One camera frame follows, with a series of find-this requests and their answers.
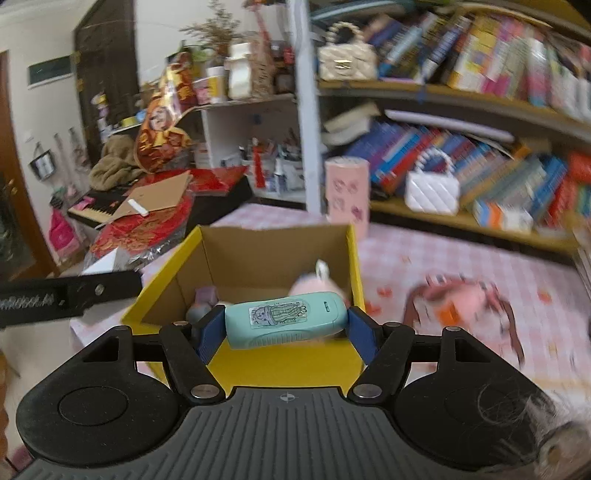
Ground pink pig plush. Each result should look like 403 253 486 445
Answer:
288 261 354 310

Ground red gold foil figure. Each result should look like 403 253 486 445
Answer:
136 62 195 171

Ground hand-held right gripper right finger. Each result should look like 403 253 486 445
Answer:
346 305 504 402

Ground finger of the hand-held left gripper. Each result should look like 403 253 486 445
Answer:
0 269 142 329

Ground wooden bookshelf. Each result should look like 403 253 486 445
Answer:
288 0 591 259

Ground brown cardboard sheet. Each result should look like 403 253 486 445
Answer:
111 172 194 220

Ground grey fur trim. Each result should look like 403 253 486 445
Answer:
531 397 591 476

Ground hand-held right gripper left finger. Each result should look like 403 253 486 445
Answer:
81 305 228 402

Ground pink cylinder holder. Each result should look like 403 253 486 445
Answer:
324 157 370 237

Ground pink plush with orange claws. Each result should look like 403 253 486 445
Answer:
427 277 497 326

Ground yellow cardboard box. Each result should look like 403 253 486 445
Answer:
121 224 368 388

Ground pen cups with pens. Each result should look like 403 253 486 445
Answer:
222 134 305 195

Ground row of blue books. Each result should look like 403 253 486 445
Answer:
344 122 591 232

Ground orange white medicine box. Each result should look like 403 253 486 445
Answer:
473 199 534 233

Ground black electronic keyboard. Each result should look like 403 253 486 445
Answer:
67 175 252 232

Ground row of colourful books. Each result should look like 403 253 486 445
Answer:
369 11 591 121

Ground white rolled paper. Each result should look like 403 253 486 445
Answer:
385 110 515 141

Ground white side shelf unit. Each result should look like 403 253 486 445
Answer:
191 95 308 204

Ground cream quilted handbag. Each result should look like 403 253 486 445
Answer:
318 21 378 81

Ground grey toy car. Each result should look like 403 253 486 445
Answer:
185 302 215 324

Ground mint green handheld device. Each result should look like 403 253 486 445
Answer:
225 292 348 350

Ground red tassel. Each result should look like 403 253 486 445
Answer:
253 148 269 188

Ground green wall sign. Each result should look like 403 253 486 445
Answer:
27 55 75 88

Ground white yellow jar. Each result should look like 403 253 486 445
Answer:
206 67 227 104

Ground dried flower bunch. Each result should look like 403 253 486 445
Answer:
180 0 245 51

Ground red paper decorations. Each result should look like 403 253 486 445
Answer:
90 166 250 259

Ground olive brown blanket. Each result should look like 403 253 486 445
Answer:
89 137 148 191

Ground white quilted handbag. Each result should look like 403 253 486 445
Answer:
405 150 461 215

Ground pink bag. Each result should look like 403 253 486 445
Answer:
48 208 81 259

